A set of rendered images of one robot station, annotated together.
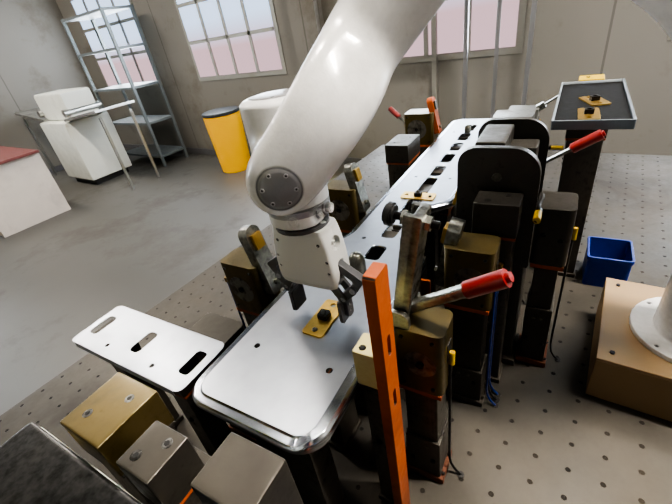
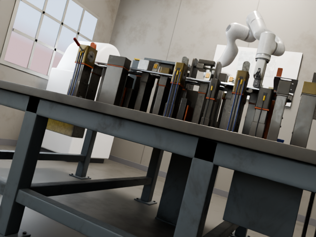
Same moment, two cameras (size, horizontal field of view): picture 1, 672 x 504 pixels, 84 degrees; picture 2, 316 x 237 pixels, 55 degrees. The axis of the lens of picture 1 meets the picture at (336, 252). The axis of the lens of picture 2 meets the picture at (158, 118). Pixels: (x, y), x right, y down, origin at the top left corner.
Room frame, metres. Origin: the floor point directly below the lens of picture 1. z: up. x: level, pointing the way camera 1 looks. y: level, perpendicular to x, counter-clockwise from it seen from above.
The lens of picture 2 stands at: (1.33, 1.61, 0.64)
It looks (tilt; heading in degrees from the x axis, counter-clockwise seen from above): 2 degrees up; 257
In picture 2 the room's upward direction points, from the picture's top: 14 degrees clockwise
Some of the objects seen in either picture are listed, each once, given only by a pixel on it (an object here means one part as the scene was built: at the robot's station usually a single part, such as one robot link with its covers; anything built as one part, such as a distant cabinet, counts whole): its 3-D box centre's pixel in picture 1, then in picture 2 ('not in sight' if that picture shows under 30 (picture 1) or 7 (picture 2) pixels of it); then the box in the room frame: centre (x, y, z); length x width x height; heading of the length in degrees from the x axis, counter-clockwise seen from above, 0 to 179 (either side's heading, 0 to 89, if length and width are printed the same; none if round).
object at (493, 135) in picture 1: (497, 247); (199, 96); (0.65, -0.34, 0.94); 0.18 x 0.13 x 0.49; 146
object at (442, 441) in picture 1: (435, 404); not in sight; (0.36, -0.11, 0.87); 0.10 x 0.07 x 0.35; 56
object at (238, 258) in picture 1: (262, 322); (235, 105); (0.63, 0.19, 0.87); 0.12 x 0.07 x 0.35; 56
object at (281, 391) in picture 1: (417, 194); (176, 78); (0.87, -0.23, 1.00); 1.38 x 0.22 x 0.02; 146
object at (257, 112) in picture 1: (286, 150); (266, 44); (0.46, 0.04, 1.28); 0.09 x 0.08 x 0.13; 177
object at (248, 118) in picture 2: (334, 387); (251, 118); (0.45, 0.05, 0.84); 0.07 x 0.04 x 0.29; 146
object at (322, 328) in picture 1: (324, 315); not in sight; (0.46, 0.04, 1.01); 0.08 x 0.04 x 0.01; 146
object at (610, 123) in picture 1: (591, 101); (169, 64); (0.85, -0.63, 1.16); 0.37 x 0.14 x 0.02; 146
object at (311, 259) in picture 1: (308, 248); (260, 68); (0.46, 0.04, 1.14); 0.10 x 0.07 x 0.11; 56
